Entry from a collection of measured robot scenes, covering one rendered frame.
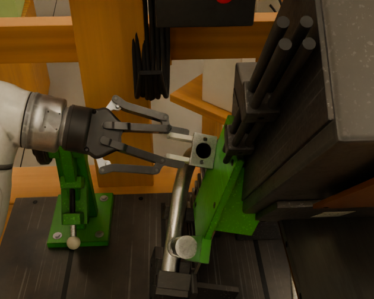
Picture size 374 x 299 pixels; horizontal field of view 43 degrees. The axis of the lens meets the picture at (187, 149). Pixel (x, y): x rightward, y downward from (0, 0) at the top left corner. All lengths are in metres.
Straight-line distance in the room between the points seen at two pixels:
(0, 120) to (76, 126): 0.11
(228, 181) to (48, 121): 0.28
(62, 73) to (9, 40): 2.45
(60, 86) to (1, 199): 2.67
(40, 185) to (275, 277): 0.62
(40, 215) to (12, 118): 0.45
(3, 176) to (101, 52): 0.35
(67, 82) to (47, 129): 2.71
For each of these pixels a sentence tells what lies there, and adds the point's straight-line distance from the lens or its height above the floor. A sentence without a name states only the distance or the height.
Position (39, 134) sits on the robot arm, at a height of 1.27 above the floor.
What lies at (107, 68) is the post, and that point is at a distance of 1.01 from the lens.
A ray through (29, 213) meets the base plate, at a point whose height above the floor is 0.90.
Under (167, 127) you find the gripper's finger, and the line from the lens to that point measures 0.78.
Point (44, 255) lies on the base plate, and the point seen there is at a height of 0.90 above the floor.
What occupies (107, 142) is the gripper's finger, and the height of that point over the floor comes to 1.24.
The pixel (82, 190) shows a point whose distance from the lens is 1.02.
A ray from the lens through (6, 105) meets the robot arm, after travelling 0.75.
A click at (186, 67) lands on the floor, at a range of 3.52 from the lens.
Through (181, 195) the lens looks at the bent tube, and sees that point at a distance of 0.90.
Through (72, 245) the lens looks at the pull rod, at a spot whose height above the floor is 0.95.
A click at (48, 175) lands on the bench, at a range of 1.28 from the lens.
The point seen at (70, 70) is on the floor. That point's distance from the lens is 3.59.
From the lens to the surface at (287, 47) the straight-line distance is 0.34.
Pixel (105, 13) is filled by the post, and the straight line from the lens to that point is 0.96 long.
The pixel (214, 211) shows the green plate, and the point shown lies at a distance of 0.74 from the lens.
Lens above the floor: 1.70
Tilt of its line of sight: 39 degrees down
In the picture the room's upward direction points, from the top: straight up
